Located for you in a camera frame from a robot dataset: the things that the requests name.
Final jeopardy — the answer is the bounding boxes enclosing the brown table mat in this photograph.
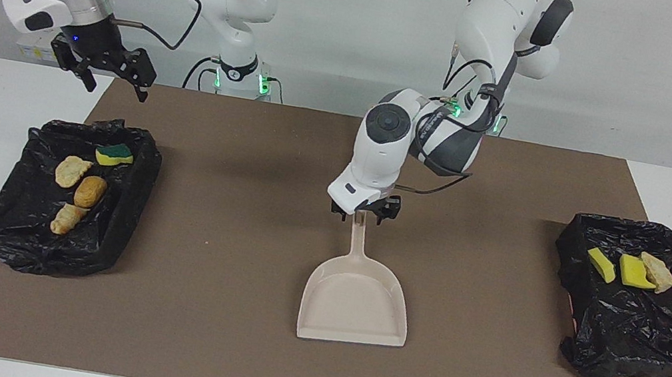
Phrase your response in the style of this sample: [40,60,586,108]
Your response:
[0,59,672,377]

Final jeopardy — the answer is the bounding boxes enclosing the brown fried nugget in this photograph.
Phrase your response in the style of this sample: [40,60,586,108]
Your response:
[72,173,109,212]

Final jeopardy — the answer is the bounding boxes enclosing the black bag lined trash bin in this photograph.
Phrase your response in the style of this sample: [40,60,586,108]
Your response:
[535,207,672,377]
[0,101,168,292]

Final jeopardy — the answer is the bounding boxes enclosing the green yellow sponge piece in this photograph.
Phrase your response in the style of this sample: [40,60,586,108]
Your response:
[583,247,621,285]
[94,139,137,171]

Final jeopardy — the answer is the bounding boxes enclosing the pale yellow bread chunk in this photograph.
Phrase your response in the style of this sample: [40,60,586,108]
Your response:
[635,251,672,297]

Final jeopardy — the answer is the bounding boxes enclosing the beige plastic dustpan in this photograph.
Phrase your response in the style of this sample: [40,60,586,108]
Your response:
[294,204,426,355]

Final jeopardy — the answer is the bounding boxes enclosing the light toasted bread chunk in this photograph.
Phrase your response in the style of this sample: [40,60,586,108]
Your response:
[53,153,95,192]

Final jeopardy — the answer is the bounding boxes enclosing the black base cable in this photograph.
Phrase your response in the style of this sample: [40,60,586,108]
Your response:
[428,93,460,110]
[182,54,217,93]

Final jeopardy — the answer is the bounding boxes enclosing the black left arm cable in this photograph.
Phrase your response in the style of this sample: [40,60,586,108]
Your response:
[393,35,521,208]

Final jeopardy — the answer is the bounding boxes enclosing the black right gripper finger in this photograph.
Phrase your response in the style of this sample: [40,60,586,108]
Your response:
[121,47,161,105]
[45,32,105,94]

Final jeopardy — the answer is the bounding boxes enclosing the striped croissant piece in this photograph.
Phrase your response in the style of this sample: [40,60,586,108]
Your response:
[49,201,91,240]

